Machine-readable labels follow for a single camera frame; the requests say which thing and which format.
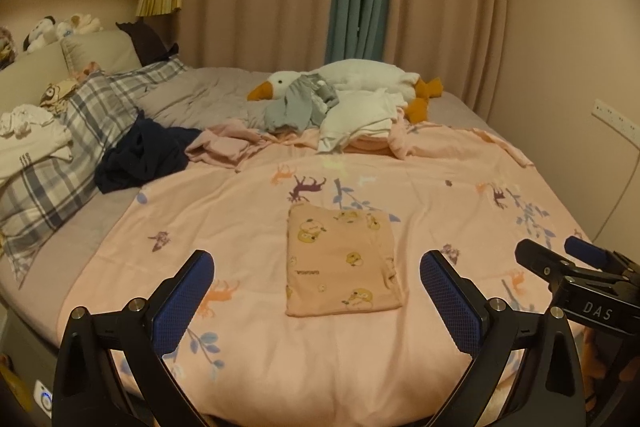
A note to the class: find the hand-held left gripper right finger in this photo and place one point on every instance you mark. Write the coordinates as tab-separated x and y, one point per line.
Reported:
447	297

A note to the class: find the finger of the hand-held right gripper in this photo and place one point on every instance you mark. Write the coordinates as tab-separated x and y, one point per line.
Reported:
582	247
542	259

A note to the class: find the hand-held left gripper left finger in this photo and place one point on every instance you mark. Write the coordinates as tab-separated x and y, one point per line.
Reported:
187	292

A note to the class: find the orange cartoon print shirt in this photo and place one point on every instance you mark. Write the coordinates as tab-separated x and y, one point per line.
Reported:
340	267

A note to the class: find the pink animal print blanket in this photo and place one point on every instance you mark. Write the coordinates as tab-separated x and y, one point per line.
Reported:
250	217

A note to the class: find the dark navy garment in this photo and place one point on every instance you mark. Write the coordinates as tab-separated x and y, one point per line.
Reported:
145	157

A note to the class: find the pink crumpled garment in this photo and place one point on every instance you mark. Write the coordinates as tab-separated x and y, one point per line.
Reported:
225	144

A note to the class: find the pink fleece garment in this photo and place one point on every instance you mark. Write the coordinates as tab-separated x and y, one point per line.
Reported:
400	139

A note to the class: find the plaid pillow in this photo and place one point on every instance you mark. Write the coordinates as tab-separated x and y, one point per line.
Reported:
75	167

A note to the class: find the white device with blue light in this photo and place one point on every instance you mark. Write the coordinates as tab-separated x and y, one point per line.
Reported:
44	399

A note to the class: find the yellow round object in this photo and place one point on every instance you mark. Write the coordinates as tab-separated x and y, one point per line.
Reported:
10	392

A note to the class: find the white shirt with black stripes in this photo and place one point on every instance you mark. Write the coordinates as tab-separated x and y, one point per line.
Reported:
35	152

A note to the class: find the grey garment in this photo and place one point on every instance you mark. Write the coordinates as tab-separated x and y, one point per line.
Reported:
295	104

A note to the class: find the cartoon face print cloth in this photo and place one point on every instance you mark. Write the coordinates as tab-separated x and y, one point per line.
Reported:
55	94

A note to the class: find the small white crumpled garment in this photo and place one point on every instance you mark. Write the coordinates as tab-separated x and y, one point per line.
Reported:
22	119

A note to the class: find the white goose plush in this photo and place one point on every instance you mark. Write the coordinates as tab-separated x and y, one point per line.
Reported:
360	74

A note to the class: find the pink floral cloth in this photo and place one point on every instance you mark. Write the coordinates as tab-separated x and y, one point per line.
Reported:
90	69

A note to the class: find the dark brown cloth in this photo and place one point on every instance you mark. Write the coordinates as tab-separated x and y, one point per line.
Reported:
145	42

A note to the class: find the beige headboard cushion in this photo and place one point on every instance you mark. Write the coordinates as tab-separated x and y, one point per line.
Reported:
30	72
100	49

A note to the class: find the black and white plush toy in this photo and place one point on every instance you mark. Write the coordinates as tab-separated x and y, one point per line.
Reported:
40	32

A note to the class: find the brown patterned plush toy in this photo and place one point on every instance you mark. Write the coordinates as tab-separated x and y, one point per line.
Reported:
6	44

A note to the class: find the white wall power strip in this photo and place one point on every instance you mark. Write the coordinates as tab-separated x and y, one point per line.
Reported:
615	116

